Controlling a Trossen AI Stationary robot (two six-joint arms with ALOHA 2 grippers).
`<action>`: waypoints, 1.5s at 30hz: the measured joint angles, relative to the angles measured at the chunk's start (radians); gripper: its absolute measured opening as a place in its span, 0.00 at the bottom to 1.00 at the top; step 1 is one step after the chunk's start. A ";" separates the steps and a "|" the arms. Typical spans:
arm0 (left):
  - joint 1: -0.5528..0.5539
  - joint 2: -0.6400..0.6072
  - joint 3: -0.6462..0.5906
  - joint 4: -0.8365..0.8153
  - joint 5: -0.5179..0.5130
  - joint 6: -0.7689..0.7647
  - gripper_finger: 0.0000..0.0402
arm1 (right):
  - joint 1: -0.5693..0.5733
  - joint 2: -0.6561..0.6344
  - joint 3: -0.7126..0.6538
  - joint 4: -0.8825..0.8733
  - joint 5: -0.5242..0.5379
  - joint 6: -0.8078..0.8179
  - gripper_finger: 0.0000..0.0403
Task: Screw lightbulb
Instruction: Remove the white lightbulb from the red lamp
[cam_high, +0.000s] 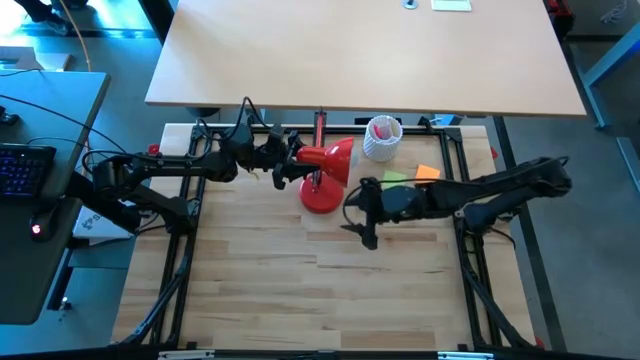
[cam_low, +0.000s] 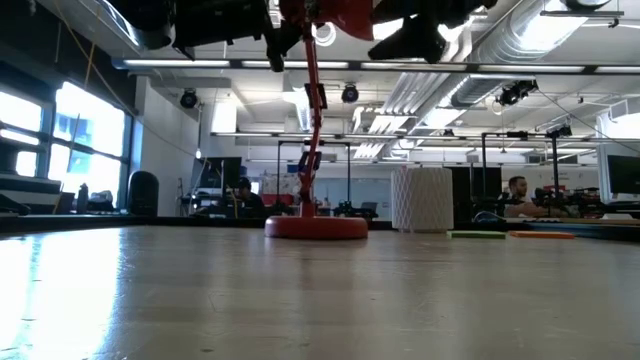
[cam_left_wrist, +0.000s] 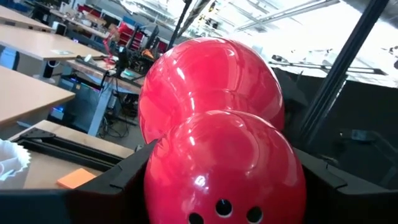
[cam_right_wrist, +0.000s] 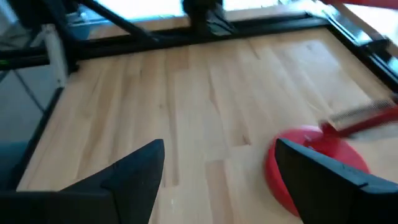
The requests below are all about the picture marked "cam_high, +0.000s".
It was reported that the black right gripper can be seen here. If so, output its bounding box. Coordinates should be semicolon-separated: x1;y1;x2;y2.
340;176;399;251

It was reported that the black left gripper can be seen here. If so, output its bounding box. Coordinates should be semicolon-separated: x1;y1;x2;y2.
253;128;322;190

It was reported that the red desk lamp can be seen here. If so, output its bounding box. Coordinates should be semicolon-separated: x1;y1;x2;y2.
295;110;357;215

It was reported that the green sticky note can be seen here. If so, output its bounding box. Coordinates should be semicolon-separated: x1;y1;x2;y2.
382;170;409;190

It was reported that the white textured cup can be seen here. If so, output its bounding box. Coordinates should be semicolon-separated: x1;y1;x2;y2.
362;115;404;163

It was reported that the orange sticky note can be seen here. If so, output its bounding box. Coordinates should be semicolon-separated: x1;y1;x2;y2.
414;164;442;182

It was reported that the black round base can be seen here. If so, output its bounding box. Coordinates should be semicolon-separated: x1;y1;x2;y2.
184;106;221;119

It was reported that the light wood desk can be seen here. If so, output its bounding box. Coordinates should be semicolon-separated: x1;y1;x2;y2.
144;0;587;117

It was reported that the black desk leg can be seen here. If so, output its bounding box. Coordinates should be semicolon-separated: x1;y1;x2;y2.
138;0;176;45

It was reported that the white card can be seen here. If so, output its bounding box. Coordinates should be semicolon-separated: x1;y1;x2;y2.
430;0;473;13

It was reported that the white printed box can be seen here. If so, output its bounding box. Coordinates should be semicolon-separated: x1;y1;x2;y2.
72;204;139;240

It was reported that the grey side desk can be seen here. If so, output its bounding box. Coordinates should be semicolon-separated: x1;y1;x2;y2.
0;69;112;326

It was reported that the black computer mouse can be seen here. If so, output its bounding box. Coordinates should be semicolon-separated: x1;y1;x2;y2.
28;209;57;244

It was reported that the black keyboard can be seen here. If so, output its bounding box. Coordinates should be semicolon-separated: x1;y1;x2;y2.
0;143;58;200

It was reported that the black red toolbox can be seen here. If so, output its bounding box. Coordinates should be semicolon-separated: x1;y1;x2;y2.
543;0;576;41

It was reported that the grey metal stand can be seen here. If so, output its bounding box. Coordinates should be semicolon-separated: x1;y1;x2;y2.
582;22;640;194

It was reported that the person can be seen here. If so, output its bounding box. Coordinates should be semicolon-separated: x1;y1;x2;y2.
13;0;71;37

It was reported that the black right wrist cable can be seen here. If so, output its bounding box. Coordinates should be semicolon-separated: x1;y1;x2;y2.
342;175;454;226

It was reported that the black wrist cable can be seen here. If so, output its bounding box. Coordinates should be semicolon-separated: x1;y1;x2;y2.
342;175;454;226
82;96;269;174

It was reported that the black aluminium table frame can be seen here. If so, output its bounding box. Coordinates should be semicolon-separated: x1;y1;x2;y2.
112;117;546;351

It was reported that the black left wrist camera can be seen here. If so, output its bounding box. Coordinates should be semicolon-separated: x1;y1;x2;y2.
222;123;255;169

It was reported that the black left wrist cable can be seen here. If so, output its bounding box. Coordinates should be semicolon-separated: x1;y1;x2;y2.
82;96;269;174

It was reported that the silver bracket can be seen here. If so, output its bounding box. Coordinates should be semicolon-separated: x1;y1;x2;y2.
158;349;216;360
437;351;495;360

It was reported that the black floor rail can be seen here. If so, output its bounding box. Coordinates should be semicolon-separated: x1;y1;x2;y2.
492;115;569;353

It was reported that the yellow cable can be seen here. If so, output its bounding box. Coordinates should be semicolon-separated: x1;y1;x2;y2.
58;0;94;174

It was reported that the thin black desk cable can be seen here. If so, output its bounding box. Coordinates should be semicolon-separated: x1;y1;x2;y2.
0;93;131;156

